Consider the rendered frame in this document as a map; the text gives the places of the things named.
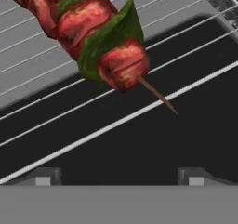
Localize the black toaster oven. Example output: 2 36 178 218
0 0 238 187

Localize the meat and pepper kebab skewer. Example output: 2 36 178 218
0 0 179 116

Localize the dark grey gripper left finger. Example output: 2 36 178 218
5 167 63 187

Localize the white wire oven rack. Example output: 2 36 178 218
0 0 238 185

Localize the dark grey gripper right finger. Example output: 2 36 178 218
177 167 237 187

